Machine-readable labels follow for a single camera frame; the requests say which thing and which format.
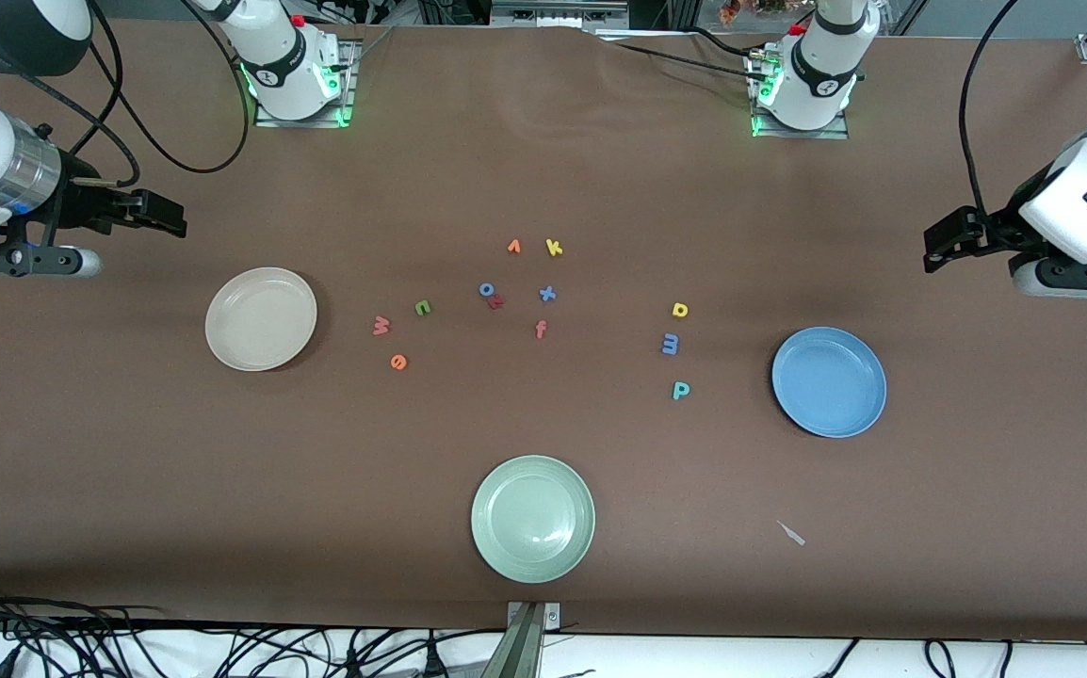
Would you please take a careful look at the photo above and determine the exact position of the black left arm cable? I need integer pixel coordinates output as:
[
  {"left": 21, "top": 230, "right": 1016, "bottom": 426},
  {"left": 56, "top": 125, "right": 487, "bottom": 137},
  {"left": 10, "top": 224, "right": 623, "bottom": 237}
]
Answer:
[{"left": 960, "top": 0, "right": 1023, "bottom": 216}]

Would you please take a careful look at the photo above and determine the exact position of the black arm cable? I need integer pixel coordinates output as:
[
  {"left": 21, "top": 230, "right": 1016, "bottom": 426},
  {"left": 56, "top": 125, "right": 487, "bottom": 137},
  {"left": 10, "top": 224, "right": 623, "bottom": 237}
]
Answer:
[
  {"left": 0, "top": 0, "right": 252, "bottom": 189},
  {"left": 960, "top": 0, "right": 1023, "bottom": 216}
]

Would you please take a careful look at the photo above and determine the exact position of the thin black table cable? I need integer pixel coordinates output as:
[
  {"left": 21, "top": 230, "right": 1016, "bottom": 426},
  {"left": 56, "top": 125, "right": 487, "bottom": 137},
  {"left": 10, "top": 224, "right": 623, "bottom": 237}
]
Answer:
[{"left": 614, "top": 40, "right": 771, "bottom": 86}]

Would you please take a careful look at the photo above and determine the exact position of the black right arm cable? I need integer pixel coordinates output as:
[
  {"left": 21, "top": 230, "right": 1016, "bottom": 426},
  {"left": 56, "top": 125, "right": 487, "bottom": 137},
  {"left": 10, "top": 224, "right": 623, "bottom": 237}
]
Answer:
[{"left": 0, "top": 0, "right": 252, "bottom": 189}]

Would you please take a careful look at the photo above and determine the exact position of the blue plate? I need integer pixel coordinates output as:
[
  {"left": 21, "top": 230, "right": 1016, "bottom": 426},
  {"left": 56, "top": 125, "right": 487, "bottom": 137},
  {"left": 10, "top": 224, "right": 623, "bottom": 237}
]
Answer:
[{"left": 771, "top": 326, "right": 887, "bottom": 439}]

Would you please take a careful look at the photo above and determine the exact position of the pale green plate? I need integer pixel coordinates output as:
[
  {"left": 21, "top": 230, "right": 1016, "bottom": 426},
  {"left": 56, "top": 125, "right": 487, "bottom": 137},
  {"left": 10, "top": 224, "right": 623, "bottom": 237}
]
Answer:
[{"left": 470, "top": 455, "right": 596, "bottom": 585}]

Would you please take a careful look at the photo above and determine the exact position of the orange brown decorative object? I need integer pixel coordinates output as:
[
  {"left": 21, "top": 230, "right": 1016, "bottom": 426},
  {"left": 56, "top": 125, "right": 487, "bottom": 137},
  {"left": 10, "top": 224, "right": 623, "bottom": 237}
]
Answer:
[{"left": 718, "top": 0, "right": 789, "bottom": 25}]

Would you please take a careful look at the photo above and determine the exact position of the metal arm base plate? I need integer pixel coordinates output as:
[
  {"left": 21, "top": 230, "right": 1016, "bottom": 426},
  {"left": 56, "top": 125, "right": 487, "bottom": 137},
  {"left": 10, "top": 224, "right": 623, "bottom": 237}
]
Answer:
[
  {"left": 749, "top": 52, "right": 851, "bottom": 140},
  {"left": 254, "top": 38, "right": 358, "bottom": 129}
]

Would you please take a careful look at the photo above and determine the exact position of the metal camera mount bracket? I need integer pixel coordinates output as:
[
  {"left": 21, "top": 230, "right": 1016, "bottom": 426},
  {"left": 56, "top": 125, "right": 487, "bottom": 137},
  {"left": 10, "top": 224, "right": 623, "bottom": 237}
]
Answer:
[{"left": 480, "top": 600, "right": 562, "bottom": 678}]

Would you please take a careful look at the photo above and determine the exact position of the beige plate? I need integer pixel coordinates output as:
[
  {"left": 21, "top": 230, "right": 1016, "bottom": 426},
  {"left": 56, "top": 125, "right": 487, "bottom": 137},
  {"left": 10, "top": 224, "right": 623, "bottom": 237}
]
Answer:
[{"left": 204, "top": 266, "right": 318, "bottom": 372}]

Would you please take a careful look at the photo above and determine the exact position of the silver metal rack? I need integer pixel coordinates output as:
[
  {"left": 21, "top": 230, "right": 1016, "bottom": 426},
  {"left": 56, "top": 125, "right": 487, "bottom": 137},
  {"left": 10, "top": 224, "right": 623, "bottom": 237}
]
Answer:
[{"left": 492, "top": 0, "right": 629, "bottom": 24}]

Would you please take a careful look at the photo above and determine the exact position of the black cable tangle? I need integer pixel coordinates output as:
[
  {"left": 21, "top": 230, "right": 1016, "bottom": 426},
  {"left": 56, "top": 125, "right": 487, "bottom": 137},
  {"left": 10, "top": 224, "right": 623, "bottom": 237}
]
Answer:
[{"left": 0, "top": 579, "right": 479, "bottom": 678}]

